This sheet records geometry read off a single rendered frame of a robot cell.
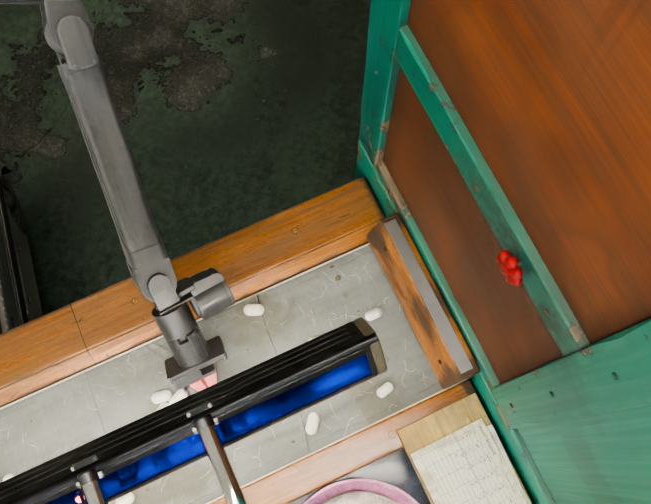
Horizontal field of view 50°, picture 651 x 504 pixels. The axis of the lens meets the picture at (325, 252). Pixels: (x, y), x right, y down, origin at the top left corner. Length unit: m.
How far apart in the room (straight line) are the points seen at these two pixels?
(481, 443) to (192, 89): 1.51
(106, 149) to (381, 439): 0.64
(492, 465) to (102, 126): 0.81
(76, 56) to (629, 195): 0.73
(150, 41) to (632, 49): 2.05
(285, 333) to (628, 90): 0.86
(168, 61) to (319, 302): 1.31
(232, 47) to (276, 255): 1.22
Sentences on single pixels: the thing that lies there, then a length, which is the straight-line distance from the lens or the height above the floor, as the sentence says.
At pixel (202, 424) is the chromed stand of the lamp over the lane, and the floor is 1.12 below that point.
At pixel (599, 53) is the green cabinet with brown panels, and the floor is 1.55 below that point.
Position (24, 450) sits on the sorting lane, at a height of 0.74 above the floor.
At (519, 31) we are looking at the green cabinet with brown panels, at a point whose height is 1.47.
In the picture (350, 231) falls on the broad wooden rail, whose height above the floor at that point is 0.76.
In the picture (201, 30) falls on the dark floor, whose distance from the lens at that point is 2.44.
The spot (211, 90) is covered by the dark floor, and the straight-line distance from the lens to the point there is 2.32.
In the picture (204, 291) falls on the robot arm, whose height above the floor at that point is 0.89.
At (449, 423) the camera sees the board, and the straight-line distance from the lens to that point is 1.23.
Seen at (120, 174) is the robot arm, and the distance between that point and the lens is 1.08.
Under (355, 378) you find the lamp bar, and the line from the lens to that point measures 0.93.
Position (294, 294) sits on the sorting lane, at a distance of 1.29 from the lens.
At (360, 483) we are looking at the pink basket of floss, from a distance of 1.24.
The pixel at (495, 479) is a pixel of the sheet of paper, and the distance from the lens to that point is 1.25.
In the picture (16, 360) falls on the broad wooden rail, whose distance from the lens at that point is 1.35.
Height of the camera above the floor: 1.99
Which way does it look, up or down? 73 degrees down
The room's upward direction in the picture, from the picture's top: 1 degrees counter-clockwise
